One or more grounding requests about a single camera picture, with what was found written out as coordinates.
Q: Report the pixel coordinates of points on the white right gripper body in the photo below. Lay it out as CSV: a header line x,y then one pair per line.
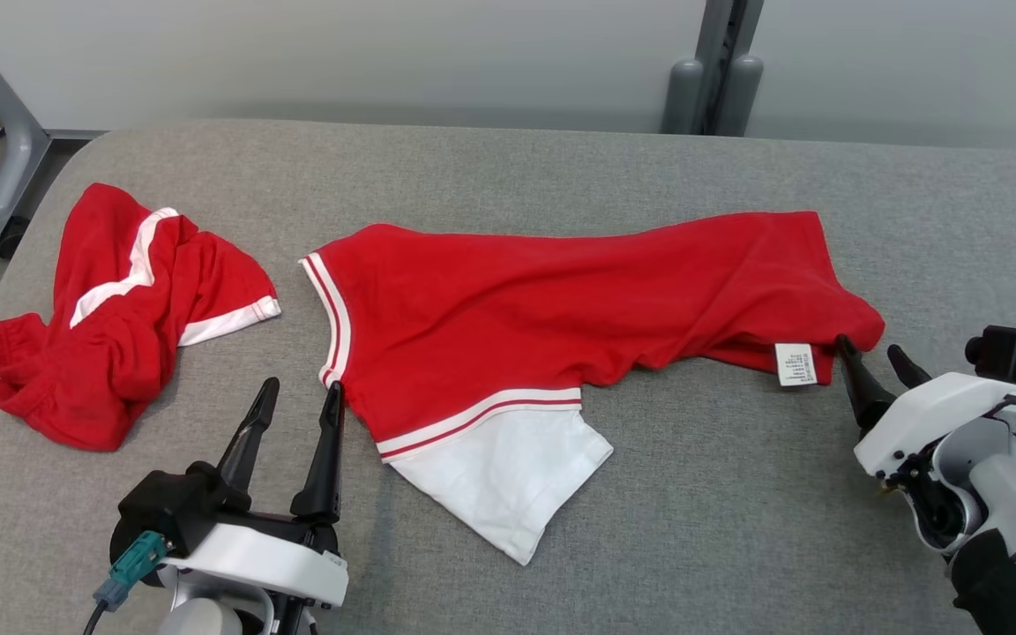
x,y
940,410

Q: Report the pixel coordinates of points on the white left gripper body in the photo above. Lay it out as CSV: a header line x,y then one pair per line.
x,y
279,564

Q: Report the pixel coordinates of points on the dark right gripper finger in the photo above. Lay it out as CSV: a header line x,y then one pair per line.
x,y
907,369
862,388

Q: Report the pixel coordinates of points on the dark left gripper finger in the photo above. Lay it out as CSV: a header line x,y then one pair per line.
x,y
324,467
248,450

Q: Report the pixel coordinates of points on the red shorts white stripes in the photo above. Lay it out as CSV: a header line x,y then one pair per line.
x,y
120,353

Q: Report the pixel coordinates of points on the red jersey shirt white sleeves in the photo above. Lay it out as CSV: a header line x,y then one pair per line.
x,y
561,300

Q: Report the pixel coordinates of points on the grey fabric covered table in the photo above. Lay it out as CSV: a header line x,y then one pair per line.
x,y
693,494

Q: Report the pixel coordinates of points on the grey rounded partition foot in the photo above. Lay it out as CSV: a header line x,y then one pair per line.
x,y
683,97
740,97

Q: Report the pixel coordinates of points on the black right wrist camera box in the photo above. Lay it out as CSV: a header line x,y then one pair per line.
x,y
1006,353

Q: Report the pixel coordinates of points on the grey partition post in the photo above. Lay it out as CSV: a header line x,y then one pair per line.
x,y
724,35

